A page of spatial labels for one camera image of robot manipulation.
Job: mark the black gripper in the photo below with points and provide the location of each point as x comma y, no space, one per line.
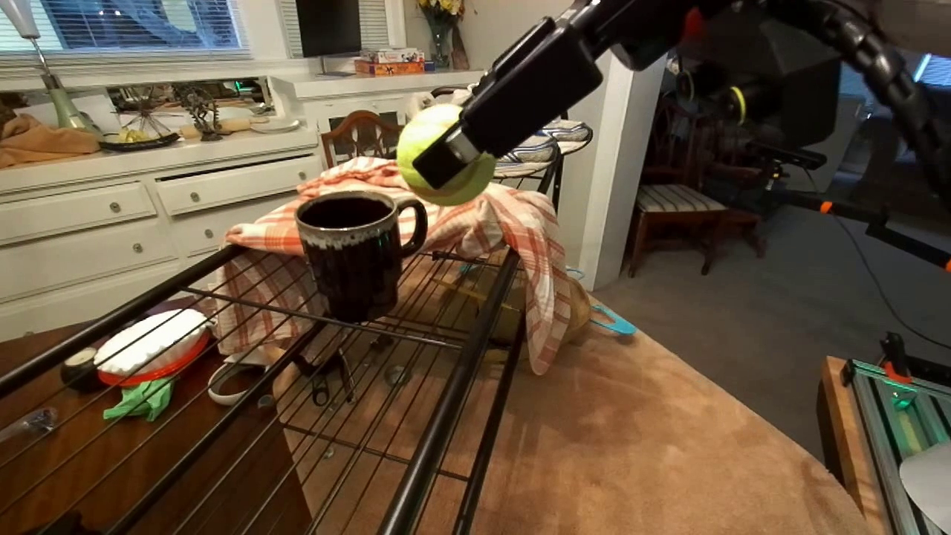
542,74

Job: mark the yellow-green tennis ball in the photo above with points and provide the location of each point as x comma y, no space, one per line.
429,164

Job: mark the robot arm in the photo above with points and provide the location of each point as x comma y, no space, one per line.
773,39

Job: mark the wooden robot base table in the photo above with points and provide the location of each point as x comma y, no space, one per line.
869,427

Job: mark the dark brown glazed mug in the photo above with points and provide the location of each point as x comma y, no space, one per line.
355,245

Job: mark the white blue sneakers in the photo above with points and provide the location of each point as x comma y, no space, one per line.
526,155

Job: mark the wooden chair behind rack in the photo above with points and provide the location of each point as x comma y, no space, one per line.
361,135

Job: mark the orange white checkered cloth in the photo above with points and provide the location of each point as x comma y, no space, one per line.
520,222

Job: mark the orange box on shelf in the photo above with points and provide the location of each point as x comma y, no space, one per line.
389,62

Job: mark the vase with yellow flowers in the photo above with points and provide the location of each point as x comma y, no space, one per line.
443,37

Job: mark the dark wooden side chair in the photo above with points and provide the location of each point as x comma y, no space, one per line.
673,207

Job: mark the white dresser with drawers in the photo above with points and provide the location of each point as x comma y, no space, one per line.
80,236

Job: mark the dark plate on dresser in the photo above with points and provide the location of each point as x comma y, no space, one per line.
137,141

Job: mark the brown tablecloth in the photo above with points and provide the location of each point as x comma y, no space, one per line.
624,437

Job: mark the white red round case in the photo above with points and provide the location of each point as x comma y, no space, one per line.
152,349

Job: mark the green plastic clip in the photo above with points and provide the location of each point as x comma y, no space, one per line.
141,401

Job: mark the brown cloth on dresser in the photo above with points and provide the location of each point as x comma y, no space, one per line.
31,141

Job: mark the metal lamp on dresser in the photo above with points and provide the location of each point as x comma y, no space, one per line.
67,112

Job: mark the black wire shelf rack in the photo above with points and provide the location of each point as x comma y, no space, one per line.
288,424

